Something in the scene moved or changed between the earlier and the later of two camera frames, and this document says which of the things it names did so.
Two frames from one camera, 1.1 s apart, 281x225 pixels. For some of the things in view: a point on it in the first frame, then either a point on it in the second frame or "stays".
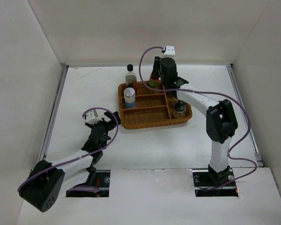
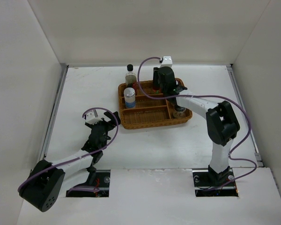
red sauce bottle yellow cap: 153,80 → 157,91
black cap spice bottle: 180,109 stays
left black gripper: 103,123 stays
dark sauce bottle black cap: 130,76 stays
